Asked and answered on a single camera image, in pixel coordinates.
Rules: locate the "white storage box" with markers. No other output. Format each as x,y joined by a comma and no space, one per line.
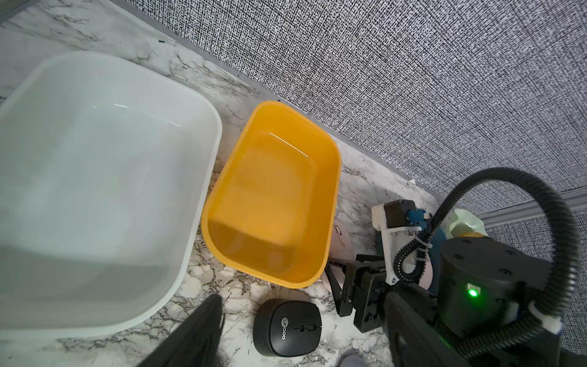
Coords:
105,167

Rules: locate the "purple mouse upper right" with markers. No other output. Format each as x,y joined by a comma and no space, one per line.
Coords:
352,360

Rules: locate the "green wavy plate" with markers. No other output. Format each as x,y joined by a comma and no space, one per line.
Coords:
462,223

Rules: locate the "teal storage box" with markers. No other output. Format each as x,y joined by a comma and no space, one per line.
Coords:
390,241

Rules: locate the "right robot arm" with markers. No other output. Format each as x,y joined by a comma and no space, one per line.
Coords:
484,285

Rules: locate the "yellow storage box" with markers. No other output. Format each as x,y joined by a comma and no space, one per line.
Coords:
271,211

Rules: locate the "pink mouse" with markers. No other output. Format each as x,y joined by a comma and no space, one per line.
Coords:
340,248

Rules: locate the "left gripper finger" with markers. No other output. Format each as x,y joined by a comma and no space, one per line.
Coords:
196,341

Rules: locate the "black mouse near yellow box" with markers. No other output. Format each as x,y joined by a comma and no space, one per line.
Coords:
286,328

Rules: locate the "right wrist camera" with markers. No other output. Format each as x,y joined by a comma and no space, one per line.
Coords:
397,223

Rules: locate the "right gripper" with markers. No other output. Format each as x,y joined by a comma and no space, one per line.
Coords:
359,286

